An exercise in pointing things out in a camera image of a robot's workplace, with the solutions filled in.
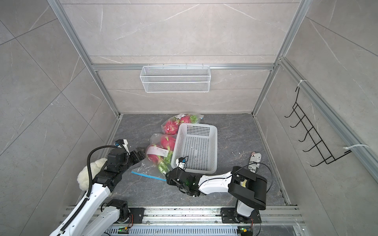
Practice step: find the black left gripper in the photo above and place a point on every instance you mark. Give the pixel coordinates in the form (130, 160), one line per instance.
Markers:
(137, 159)

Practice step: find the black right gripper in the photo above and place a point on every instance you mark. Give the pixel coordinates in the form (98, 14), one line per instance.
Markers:
(170, 181)

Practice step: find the zip-top bag with blue seal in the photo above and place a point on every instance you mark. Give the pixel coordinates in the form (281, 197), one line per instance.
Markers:
(147, 169)

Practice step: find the pink dragon fruit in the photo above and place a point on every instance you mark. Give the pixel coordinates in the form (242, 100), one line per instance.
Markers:
(160, 151)

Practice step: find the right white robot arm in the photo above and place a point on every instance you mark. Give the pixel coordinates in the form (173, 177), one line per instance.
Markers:
(250, 190)

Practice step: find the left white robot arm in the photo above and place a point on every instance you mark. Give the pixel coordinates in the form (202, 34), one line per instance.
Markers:
(100, 187)

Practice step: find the far zip-top bag with dragon fruit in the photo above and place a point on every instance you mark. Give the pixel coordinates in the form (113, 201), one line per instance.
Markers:
(171, 126)

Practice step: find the white perforated plastic basket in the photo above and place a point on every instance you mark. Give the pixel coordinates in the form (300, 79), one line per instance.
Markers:
(198, 144)

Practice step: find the stars and stripes patterned can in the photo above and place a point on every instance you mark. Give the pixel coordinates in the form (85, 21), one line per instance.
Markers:
(254, 162)

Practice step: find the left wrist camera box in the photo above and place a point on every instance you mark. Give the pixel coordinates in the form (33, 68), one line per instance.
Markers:
(122, 143)

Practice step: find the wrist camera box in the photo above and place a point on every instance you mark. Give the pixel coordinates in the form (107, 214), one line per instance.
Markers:
(122, 143)
(182, 162)

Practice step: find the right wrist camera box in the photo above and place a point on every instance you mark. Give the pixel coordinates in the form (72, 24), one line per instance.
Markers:
(182, 162)

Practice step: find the white wire mesh wall basket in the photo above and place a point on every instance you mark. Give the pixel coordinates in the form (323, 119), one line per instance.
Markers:
(180, 78)

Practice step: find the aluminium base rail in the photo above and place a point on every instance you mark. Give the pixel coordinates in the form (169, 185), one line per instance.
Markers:
(190, 221)

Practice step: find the black wire wall hook rack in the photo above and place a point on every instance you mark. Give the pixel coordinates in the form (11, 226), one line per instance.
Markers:
(312, 134)

